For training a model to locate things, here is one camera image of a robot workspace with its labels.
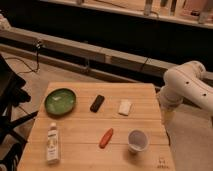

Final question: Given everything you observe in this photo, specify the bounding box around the green ceramic bowl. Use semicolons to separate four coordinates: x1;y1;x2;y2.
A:
44;88;76;116

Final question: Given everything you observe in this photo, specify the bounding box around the black floor cable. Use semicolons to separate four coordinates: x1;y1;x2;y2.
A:
3;39;44;75

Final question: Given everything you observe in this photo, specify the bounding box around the black office chair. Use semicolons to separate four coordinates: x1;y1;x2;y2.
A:
0;54;37;171

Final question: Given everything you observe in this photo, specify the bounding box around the white plastic cup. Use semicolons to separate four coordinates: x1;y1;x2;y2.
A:
128;130;149;154

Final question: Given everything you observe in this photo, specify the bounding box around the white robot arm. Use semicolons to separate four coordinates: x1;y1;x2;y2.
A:
157;61;213;125

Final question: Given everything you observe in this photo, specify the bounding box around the orange carrot toy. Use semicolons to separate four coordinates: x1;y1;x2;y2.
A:
99;128;114;148

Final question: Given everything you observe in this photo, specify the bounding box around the white lotion bottle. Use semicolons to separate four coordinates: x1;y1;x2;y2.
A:
46;122;60;164

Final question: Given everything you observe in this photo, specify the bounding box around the black rectangular block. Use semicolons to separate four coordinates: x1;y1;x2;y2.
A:
90;95;105;112

